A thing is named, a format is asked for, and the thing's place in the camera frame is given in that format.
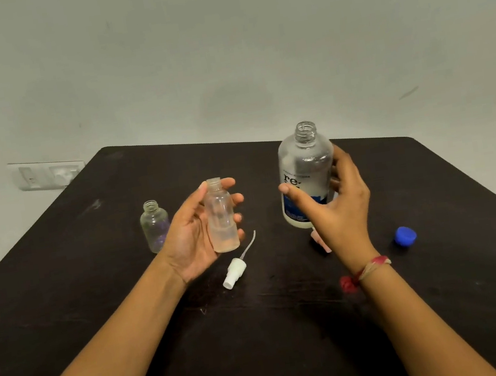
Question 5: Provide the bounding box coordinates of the person's left hand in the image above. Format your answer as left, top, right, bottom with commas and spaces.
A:
149, 176, 256, 291

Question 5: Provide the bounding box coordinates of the person's right hand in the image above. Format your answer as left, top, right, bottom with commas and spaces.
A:
273, 140, 384, 284

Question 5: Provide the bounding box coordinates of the pink spray cap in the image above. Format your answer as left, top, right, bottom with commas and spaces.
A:
310, 225, 333, 256

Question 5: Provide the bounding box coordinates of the small clear bottle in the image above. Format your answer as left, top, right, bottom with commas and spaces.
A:
200, 175, 243, 255

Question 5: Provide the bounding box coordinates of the small round bottle purple print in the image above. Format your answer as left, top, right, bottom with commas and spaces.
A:
137, 198, 175, 256

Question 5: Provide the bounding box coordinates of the white spray cap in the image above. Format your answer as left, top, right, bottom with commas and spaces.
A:
216, 230, 264, 291

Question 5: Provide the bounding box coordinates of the blue screw cap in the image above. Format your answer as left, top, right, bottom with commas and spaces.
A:
393, 224, 419, 249

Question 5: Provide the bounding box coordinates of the large clear bottle blue label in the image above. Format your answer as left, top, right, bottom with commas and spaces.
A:
271, 118, 345, 232

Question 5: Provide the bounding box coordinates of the person's left forearm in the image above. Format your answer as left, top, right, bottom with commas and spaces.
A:
14, 252, 200, 376

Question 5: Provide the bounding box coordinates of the person's right forearm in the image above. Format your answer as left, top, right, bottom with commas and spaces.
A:
357, 247, 496, 376

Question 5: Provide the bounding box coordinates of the red thread wristband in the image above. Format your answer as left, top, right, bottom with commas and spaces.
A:
336, 254, 396, 296

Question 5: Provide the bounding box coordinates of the white plug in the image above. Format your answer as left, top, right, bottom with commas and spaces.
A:
50, 163, 82, 189

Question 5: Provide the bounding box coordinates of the white wall socket panel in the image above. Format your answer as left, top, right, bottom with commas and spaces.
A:
7, 153, 89, 197

